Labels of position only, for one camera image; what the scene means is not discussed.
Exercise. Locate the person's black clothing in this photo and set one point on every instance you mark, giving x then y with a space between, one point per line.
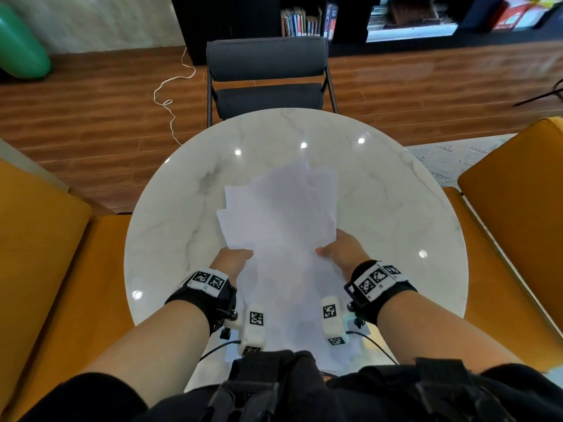
308 391

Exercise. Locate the person's left forearm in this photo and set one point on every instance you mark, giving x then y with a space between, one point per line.
160 347

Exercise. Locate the person's right hand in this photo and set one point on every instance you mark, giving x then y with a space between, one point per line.
347 254

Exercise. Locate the black bookshelf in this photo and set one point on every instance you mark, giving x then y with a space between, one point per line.
246 17

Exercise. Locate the green exercise ball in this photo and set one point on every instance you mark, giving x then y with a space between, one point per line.
20 48

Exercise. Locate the person's right forearm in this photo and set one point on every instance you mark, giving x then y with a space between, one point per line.
431 325

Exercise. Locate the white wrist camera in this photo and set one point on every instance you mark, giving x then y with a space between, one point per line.
332 318
253 331

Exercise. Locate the black left wrist band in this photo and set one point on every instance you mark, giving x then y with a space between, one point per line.
206 298

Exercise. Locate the stack of flat magazines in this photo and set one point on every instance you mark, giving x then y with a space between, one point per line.
411 19

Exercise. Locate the white patterned rug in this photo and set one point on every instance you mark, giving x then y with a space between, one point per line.
457 155

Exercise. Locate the black metal furniture leg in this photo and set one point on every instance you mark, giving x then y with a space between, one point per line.
543 95

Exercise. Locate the person's left hand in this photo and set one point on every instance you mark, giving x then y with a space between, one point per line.
228 263

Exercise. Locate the row of upright books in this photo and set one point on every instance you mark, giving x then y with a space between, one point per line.
308 22

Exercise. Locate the person's right thumb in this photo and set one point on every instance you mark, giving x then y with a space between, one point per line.
325 250

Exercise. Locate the yellow upholstered chair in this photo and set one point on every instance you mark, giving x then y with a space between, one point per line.
514 224
48 268

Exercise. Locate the black wrist band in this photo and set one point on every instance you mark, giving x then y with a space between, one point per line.
206 298
374 287

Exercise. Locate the grey padded chair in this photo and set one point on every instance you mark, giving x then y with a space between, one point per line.
268 79

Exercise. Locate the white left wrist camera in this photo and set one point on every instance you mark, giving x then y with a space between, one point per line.
253 331

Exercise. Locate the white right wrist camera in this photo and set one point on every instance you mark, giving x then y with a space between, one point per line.
332 318

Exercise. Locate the stack of white paper sheets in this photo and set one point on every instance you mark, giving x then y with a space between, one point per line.
281 224

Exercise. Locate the black right wrist band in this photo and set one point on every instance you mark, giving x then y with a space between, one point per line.
374 287

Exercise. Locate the red and white books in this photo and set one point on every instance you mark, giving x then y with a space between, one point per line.
521 13

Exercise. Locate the person's left thumb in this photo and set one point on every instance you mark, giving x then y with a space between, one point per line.
242 254

